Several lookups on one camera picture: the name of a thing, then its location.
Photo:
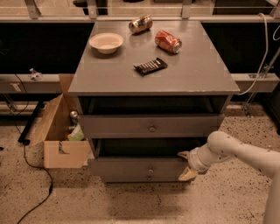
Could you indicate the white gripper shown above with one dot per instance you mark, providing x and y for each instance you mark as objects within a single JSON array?
[{"x": 194, "y": 161}]

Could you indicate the grey drawer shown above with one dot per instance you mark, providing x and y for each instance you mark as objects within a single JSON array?
[
  {"x": 149, "y": 126},
  {"x": 141, "y": 156},
  {"x": 139, "y": 179}
]

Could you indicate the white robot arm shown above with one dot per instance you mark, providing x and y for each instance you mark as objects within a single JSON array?
[{"x": 220, "y": 147}]

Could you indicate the grey top drawer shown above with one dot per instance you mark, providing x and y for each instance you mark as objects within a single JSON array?
[{"x": 149, "y": 126}]

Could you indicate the grey bottom drawer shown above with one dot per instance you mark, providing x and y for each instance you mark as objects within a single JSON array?
[{"x": 139, "y": 179}]

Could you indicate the grey drawer cabinet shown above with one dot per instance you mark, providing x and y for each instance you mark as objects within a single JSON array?
[{"x": 195, "y": 82}]

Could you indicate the green white bottle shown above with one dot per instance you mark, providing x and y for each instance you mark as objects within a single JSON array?
[{"x": 76, "y": 134}]

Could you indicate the silver metal bottle top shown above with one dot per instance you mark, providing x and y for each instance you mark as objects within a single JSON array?
[{"x": 74, "y": 116}]

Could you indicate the red soda can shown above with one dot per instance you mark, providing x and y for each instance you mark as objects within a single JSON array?
[{"x": 168, "y": 42}]

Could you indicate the cardboard box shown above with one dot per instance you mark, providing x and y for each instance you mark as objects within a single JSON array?
[{"x": 53, "y": 130}]

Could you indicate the white bowl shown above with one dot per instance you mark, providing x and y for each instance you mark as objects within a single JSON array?
[{"x": 106, "y": 43}]

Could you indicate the gold soda can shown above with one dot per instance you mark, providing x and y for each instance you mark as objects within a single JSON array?
[{"x": 140, "y": 24}]

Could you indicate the black metal floor bar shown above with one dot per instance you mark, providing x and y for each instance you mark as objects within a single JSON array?
[{"x": 22, "y": 139}]

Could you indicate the small clear plastic object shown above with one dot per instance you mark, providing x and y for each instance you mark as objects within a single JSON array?
[{"x": 35, "y": 76}]

